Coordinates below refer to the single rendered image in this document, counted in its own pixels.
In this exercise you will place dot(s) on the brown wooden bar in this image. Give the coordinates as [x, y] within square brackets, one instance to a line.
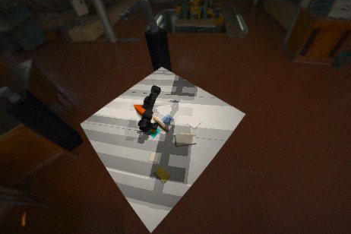
[160, 124]

